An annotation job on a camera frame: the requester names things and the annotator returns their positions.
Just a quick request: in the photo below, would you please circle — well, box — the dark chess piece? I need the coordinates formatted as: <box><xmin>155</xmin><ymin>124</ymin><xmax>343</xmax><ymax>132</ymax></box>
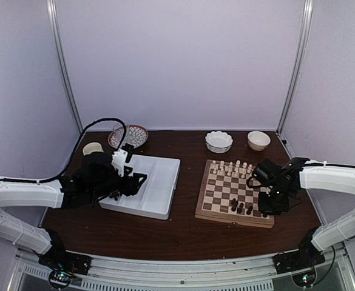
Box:
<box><xmin>231</xmin><ymin>199</ymin><xmax>238</xmax><ymax>212</ymax></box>

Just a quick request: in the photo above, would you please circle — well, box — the wooden chessboard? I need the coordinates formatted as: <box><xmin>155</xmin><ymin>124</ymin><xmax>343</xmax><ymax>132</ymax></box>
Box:
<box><xmin>195</xmin><ymin>159</ymin><xmax>275</xmax><ymax>229</ymax></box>

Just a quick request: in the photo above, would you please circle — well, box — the aluminium frame post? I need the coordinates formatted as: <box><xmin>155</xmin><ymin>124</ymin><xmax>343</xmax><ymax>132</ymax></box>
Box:
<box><xmin>46</xmin><ymin>0</ymin><xmax>83</xmax><ymax>133</ymax></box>
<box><xmin>276</xmin><ymin>0</ymin><xmax>314</xmax><ymax>135</ymax></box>

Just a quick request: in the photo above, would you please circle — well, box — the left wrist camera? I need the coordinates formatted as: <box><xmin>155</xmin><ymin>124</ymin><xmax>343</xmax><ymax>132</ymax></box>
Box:
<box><xmin>111</xmin><ymin>143</ymin><xmax>134</xmax><ymax>177</ymax></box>

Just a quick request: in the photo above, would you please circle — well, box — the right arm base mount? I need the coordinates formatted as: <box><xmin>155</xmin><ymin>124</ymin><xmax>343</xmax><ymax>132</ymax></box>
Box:
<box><xmin>272</xmin><ymin>228</ymin><xmax>325</xmax><ymax>274</ymax></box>

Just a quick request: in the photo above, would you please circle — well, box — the patterned ceramic plate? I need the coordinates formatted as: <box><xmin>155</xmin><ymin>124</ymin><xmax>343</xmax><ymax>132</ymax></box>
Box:
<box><xmin>107</xmin><ymin>124</ymin><xmax>149</xmax><ymax>149</ymax></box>

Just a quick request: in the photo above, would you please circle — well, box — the white king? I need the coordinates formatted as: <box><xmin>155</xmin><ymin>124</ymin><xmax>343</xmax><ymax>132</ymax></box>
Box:
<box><xmin>242</xmin><ymin>162</ymin><xmax>248</xmax><ymax>173</ymax></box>

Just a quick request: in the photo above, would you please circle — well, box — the white scalloped bowl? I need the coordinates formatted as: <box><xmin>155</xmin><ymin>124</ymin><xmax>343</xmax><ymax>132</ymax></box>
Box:
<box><xmin>205</xmin><ymin>131</ymin><xmax>234</xmax><ymax>154</ymax></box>

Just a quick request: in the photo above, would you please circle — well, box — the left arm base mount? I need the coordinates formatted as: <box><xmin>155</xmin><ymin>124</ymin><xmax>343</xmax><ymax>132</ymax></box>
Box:
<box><xmin>37</xmin><ymin>230</ymin><xmax>92</xmax><ymax>275</ymax></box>

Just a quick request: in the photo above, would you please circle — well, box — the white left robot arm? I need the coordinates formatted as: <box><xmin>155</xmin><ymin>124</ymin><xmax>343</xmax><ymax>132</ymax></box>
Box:
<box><xmin>0</xmin><ymin>150</ymin><xmax>147</xmax><ymax>269</ymax></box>

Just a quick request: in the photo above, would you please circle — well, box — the cream round bowl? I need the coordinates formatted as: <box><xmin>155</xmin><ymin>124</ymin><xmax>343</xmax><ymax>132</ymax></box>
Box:
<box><xmin>247</xmin><ymin>131</ymin><xmax>271</xmax><ymax>152</ymax></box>

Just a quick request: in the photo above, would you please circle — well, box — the clear drinking glass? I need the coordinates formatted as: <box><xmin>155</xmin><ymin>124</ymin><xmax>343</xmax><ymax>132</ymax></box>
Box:
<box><xmin>112</xmin><ymin>123</ymin><xmax>131</xmax><ymax>146</ymax></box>

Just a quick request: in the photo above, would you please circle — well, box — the aluminium front rail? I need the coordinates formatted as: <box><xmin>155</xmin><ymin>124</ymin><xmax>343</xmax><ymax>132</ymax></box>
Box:
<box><xmin>8</xmin><ymin>251</ymin><xmax>355</xmax><ymax>291</ymax></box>

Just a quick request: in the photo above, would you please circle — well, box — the white plastic compartment tray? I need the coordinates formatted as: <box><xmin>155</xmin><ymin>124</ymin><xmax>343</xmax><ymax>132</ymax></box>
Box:
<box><xmin>100</xmin><ymin>155</ymin><xmax>180</xmax><ymax>220</ymax></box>

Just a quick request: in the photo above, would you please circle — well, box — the white queen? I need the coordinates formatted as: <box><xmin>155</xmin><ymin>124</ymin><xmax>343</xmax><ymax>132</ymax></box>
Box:
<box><xmin>235</xmin><ymin>160</ymin><xmax>240</xmax><ymax>172</ymax></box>

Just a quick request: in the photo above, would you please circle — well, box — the cream ribbed mug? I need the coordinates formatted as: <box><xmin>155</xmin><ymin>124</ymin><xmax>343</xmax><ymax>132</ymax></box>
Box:
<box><xmin>83</xmin><ymin>142</ymin><xmax>104</xmax><ymax>156</ymax></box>

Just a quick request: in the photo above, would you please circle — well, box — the left aluminium frame post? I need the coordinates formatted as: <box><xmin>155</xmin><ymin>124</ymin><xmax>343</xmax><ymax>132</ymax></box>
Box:
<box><xmin>46</xmin><ymin>0</ymin><xmax>83</xmax><ymax>133</ymax></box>

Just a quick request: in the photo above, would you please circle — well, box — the dark pawn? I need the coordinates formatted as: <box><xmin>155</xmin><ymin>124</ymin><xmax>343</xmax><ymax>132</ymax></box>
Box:
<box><xmin>237</xmin><ymin>204</ymin><xmax>244</xmax><ymax>213</ymax></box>

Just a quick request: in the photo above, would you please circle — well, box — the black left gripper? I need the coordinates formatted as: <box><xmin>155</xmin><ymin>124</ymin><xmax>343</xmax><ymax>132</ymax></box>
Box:
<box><xmin>89</xmin><ymin>166</ymin><xmax>147</xmax><ymax>200</ymax></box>

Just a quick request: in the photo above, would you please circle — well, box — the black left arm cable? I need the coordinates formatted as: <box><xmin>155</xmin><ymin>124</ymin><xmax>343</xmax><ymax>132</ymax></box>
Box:
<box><xmin>0</xmin><ymin>117</ymin><xmax>128</xmax><ymax>186</ymax></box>

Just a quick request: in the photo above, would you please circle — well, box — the right aluminium frame post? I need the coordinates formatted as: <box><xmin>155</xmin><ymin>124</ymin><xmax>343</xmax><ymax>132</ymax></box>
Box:
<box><xmin>276</xmin><ymin>0</ymin><xmax>314</xmax><ymax>135</ymax></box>

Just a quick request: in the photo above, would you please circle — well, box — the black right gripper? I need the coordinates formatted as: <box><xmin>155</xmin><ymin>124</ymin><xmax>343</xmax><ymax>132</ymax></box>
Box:
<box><xmin>259</xmin><ymin>186</ymin><xmax>293</xmax><ymax>215</ymax></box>

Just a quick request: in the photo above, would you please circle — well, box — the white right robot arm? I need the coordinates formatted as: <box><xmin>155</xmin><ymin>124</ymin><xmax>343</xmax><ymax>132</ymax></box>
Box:
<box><xmin>251</xmin><ymin>158</ymin><xmax>355</xmax><ymax>268</ymax></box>

